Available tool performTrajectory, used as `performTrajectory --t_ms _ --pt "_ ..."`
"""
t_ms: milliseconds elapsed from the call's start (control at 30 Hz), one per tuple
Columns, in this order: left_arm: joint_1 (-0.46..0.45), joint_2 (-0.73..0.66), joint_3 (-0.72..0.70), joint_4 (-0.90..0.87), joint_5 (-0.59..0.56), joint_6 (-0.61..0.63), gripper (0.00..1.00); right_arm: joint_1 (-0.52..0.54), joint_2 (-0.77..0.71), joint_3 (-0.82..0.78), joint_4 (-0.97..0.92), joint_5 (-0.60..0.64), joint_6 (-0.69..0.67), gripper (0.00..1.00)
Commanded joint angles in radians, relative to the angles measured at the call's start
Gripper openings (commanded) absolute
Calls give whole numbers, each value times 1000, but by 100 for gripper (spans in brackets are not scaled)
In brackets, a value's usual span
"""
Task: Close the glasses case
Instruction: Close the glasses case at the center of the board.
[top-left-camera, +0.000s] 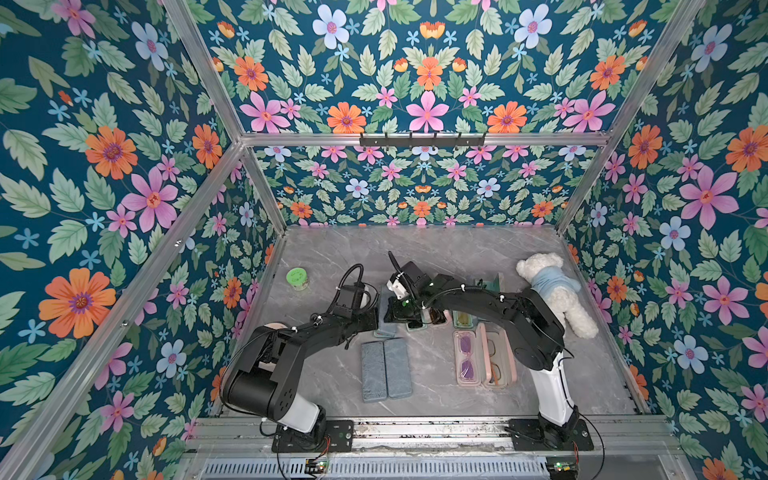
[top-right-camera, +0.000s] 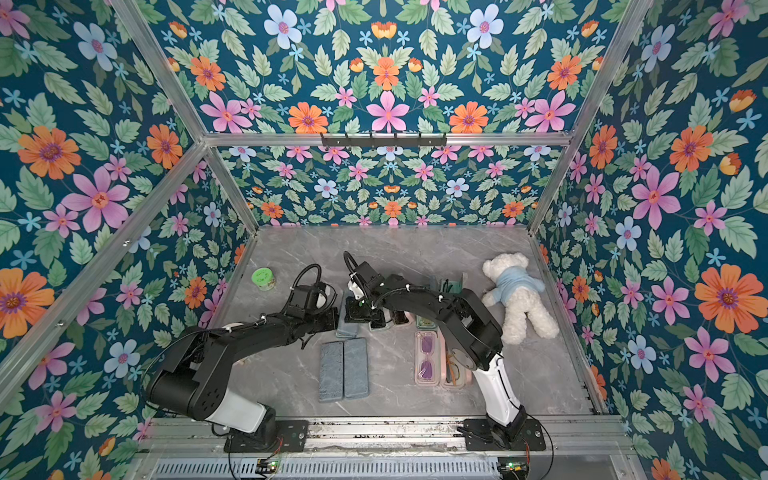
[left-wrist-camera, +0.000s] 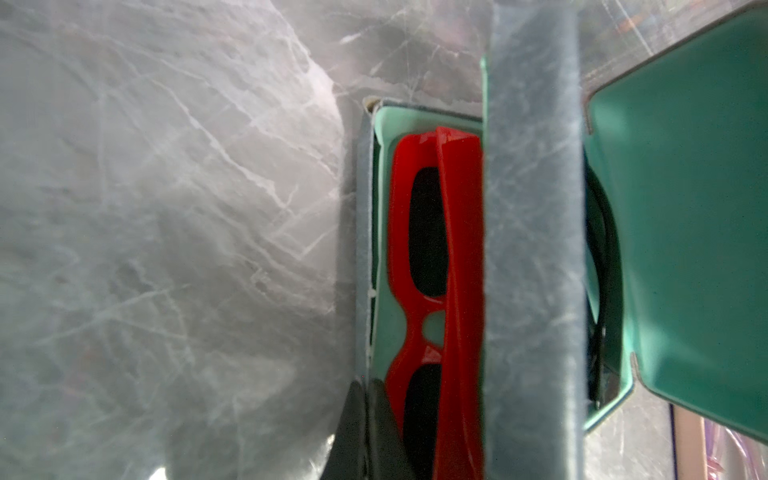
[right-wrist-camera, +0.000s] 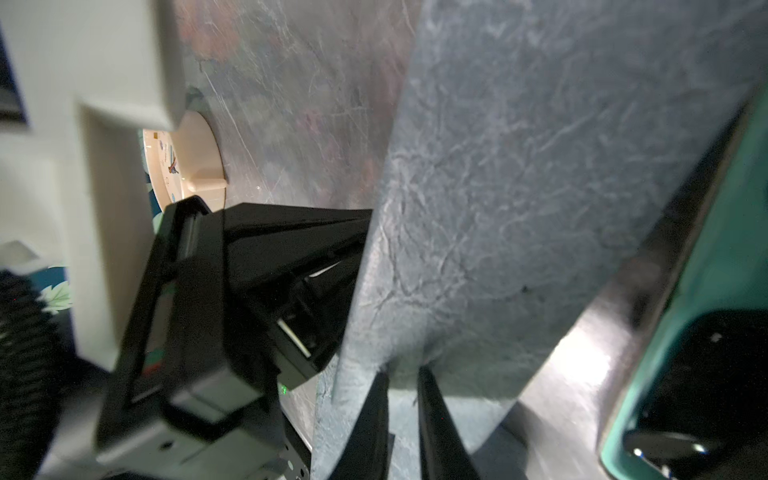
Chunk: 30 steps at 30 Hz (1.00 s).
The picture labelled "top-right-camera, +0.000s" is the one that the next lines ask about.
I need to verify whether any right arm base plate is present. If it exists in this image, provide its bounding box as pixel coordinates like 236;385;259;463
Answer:
457;418;547;452

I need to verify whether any pink case with brown glasses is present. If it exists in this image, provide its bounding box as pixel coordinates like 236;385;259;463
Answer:
391;311;411;327

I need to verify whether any grey case with red glasses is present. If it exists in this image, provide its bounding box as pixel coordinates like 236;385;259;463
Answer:
336;291;359;340

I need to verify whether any green case with black glasses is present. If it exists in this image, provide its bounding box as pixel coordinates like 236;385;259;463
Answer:
438;273;468;294

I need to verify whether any grey case with black glasses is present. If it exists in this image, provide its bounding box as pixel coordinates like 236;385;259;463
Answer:
369;319;391;332

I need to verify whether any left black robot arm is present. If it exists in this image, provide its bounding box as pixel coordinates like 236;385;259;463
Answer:
145;264;338;434

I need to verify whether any aluminium front rail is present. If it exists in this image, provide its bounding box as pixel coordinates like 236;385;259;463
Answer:
139;415;636;457

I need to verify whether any white teddy bear blue shirt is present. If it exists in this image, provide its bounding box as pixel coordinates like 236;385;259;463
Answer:
481;253;560;345

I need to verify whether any grey case with yellow glasses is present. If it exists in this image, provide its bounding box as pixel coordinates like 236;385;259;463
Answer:
343;338;369;400

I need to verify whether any black hook rack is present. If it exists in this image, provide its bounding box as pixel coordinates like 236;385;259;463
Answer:
320;133;448;149

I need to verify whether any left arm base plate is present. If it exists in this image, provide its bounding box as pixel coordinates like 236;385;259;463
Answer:
224;419;309;454

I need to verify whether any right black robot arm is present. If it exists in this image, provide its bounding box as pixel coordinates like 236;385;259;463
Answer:
343;251;527;436

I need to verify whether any green case with olive glasses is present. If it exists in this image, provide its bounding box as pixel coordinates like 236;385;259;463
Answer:
416;316;437;331

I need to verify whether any grey case with white glasses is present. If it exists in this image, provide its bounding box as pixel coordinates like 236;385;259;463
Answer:
319;341;344;403

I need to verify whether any green lidded small jar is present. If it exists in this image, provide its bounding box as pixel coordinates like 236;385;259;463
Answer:
251;267;276;291

